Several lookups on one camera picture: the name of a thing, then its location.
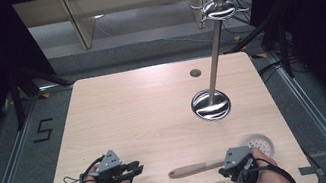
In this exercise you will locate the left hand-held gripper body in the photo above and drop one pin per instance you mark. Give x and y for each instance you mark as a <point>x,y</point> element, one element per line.
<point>109,168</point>

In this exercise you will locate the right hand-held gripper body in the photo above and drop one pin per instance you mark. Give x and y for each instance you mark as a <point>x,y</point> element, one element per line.
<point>238,159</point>

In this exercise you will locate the person's right hand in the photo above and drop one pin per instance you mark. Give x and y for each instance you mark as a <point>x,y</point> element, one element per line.
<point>267,174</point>

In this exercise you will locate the chrome utensil stand with hooks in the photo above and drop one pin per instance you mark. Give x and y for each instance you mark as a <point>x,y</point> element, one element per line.
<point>216,95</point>

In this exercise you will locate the grey round table grommet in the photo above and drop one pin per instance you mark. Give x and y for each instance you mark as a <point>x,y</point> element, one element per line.
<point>195,73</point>

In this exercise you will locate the black tripod stand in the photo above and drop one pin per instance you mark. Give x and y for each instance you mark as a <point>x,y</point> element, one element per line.
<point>281,43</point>
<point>18,96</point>

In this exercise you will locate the light wooden shelf unit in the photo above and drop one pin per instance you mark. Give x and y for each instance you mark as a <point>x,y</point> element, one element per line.
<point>81,21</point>

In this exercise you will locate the black table edge bracket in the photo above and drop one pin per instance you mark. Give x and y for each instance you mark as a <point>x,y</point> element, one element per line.
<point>311,170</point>

